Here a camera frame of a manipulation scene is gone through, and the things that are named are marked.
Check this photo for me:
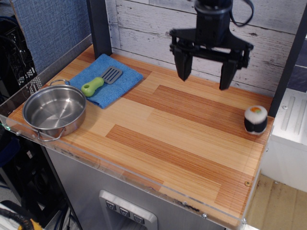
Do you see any blue folded cloth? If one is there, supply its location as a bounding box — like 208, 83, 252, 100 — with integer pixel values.
69, 54, 143, 109

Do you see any stainless steel bowl with handles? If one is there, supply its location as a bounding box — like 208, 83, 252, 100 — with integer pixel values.
22, 80, 86, 142

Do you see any white ribbed appliance top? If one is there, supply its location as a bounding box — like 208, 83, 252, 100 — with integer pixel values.
272, 89, 307, 145

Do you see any dark left frame post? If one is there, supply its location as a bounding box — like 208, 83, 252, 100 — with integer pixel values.
86, 0, 112, 59

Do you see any dark right frame post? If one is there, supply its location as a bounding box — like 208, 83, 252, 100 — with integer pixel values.
268, 6, 307, 117

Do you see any silver dispenser panel with buttons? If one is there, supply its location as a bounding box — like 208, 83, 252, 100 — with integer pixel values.
99, 189, 158, 230

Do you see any yellow black hose end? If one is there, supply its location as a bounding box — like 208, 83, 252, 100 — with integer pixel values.
0, 207, 41, 230

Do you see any dark frame post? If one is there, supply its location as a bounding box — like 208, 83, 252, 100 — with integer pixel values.
268, 6, 307, 117
86, 0, 112, 59

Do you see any plush sushi roll toy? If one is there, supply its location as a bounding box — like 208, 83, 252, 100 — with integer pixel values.
244, 105, 268, 135

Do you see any green handled grey spatula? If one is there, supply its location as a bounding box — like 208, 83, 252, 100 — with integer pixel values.
81, 66, 123, 97

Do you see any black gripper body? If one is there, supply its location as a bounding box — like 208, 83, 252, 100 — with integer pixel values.
169, 6, 253, 69

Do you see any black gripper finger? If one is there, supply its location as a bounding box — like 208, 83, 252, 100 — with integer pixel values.
219, 60, 238, 91
173, 47, 193, 81

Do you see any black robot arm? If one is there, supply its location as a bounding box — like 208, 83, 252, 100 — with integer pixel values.
169, 0, 254, 90

